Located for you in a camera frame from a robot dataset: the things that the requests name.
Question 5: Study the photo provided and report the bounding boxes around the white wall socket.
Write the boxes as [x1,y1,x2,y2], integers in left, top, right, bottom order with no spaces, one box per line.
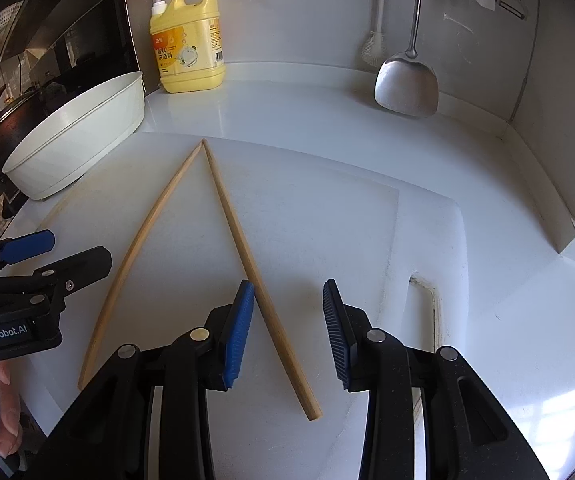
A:
[497,0,527,22]

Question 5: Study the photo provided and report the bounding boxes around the steel spatula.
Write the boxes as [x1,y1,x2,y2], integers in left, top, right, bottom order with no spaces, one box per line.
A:
[373,0,441,120]

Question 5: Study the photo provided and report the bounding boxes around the white plastic basin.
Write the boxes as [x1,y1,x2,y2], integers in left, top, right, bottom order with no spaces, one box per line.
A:
[1,71,147,201]

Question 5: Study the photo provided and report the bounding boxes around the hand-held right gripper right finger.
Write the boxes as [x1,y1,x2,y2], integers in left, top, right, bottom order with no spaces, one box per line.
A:
[322,279,554,480]

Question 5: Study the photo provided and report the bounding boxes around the black cooking pot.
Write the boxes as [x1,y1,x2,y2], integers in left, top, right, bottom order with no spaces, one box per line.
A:
[0,85,68,171]

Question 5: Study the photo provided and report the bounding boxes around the black range hood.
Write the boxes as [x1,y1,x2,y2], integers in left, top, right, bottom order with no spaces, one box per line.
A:
[0,0,140,111]

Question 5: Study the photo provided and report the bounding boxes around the white cutting board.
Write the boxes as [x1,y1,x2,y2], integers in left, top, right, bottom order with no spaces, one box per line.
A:
[4,131,471,480]

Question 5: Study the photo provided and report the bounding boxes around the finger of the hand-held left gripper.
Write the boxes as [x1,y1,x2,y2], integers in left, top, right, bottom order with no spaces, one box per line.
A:
[0,246,113,318]
[0,230,57,273]

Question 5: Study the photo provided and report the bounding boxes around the white long-handled dish brush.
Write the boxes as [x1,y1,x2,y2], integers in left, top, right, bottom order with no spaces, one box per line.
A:
[360,0,388,68]

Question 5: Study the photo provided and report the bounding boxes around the yellow dish soap bottle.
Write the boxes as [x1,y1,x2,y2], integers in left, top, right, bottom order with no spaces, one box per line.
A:
[138,0,227,94]

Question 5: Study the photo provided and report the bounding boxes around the bamboo chopstick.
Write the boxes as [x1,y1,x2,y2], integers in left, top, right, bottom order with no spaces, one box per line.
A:
[77,140,205,391]
[202,139,323,422]

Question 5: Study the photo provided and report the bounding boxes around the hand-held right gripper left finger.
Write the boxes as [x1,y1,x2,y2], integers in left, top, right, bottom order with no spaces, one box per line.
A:
[42,280,256,480]

